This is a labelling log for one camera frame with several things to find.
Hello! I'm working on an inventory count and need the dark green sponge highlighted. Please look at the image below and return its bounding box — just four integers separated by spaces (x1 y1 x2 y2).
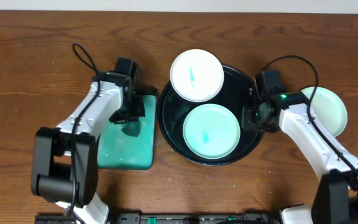
121 120 140 138

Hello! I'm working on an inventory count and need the light green plate front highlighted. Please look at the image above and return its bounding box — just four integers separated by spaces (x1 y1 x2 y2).
183 104 241 159

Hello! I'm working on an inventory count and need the light green plate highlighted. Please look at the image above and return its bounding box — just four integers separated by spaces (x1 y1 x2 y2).
183 104 241 159
311 87 347 137

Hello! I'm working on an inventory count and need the white plate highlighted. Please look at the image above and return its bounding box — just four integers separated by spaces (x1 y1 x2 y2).
170 49 224 103

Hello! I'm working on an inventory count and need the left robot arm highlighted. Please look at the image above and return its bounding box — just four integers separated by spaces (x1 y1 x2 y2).
30 72 145 223

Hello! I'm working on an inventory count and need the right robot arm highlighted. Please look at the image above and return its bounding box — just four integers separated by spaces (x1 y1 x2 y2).
241 91 358 224

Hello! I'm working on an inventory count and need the black round tray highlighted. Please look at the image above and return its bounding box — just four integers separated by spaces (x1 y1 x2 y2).
157 65 264 166

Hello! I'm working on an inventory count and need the green rectangular soapy tray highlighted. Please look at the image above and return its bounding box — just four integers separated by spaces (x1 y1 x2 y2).
98 88 158 170

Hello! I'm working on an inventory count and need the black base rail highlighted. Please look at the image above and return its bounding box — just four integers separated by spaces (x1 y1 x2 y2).
34 208 291 224

